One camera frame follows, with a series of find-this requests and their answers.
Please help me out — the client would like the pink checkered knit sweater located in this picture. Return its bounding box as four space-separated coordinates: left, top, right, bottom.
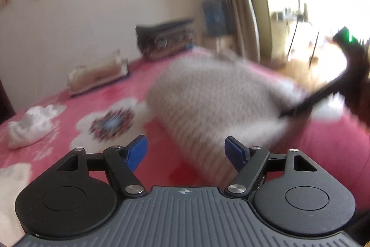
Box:
147 55 344 188

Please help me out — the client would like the beige folded clothes stack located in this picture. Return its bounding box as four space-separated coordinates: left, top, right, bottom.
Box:
67 50 129 96

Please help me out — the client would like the dark folded clothes stack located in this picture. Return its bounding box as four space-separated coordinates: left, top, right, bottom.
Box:
136 18 196 61

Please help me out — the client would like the pink floral bed blanket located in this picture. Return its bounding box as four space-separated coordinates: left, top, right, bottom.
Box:
1 58 369 246

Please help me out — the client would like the white crumpled cloth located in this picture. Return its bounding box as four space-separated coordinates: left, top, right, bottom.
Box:
8 105 58 150

